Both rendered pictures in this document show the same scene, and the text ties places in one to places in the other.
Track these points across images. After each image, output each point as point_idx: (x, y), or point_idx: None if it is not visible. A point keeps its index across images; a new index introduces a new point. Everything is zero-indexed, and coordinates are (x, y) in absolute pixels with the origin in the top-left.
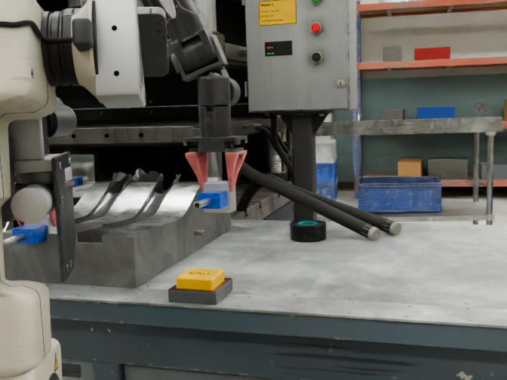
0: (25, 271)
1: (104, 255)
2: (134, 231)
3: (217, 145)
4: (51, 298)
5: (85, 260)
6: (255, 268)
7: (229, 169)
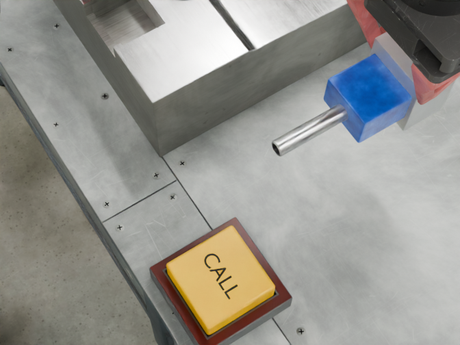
0: None
1: (120, 74)
2: (185, 62)
3: (402, 34)
4: (21, 95)
5: (98, 49)
6: (431, 211)
7: (418, 87)
